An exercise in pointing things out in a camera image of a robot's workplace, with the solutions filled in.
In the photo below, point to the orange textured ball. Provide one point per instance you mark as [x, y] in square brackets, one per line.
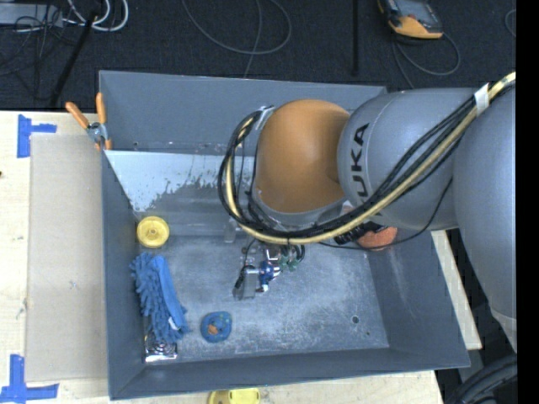
[381, 238]

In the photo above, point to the pale flat board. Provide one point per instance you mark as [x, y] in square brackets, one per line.
[63, 246]

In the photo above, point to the yellow round wheel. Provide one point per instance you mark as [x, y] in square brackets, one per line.
[153, 232]

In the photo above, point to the blue round toy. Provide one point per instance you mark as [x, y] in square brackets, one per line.
[216, 327]

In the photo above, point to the grey metal bin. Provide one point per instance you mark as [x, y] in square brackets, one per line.
[295, 309]

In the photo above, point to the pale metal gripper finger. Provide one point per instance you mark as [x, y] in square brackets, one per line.
[231, 230]
[247, 286]

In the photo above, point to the shiny silver packet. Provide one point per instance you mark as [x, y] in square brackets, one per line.
[160, 350]

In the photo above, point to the blue microfibre duster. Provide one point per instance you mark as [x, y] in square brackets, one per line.
[159, 295]

